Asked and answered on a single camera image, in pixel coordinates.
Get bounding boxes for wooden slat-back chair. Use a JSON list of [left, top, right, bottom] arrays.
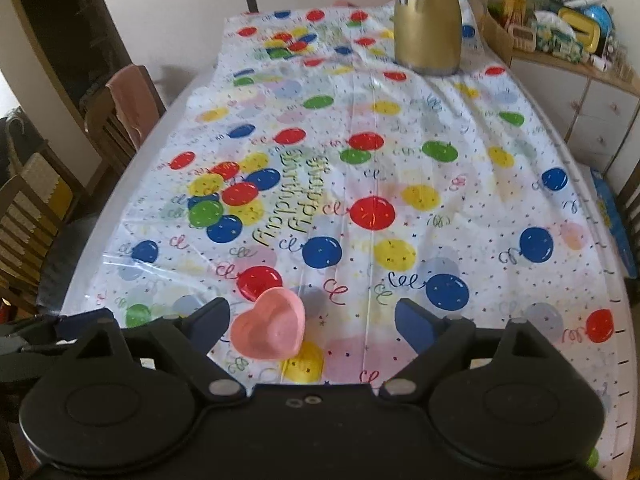
[[615, 160, 640, 243]]

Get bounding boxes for wooden chair with cloth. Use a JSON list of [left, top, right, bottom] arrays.
[[82, 64, 168, 196]]

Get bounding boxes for blue globe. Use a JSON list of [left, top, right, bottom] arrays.
[[585, 4, 614, 36]]

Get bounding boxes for blue box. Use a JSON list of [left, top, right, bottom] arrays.
[[590, 167, 639, 281]]

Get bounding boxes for cardboard box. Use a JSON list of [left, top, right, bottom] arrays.
[[472, 0, 516, 69]]

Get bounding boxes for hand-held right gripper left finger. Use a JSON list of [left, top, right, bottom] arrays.
[[67, 297, 247, 403]]

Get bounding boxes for pink heart-shaped bowl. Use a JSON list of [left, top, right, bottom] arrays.
[[231, 287, 306, 361]]

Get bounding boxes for floral packet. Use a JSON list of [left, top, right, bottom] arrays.
[[532, 12, 577, 61]]

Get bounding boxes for wooden chair with cushion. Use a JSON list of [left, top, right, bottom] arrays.
[[0, 152, 103, 313]]

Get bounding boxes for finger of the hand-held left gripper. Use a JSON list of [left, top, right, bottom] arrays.
[[50, 308, 117, 337]]

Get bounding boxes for balloon print tablecloth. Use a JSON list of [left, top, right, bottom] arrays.
[[60, 0, 632, 467]]

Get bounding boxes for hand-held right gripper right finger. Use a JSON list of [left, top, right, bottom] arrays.
[[380, 298, 571, 402]]

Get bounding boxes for white drawer cabinet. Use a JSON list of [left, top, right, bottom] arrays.
[[510, 50, 640, 177]]

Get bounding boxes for gold kettle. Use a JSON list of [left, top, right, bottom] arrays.
[[393, 0, 463, 77]]

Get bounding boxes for pinkish brown cloth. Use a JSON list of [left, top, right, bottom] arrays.
[[107, 66, 162, 152]]

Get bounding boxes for yellow container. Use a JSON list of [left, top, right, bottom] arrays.
[[557, 7, 603, 54]]

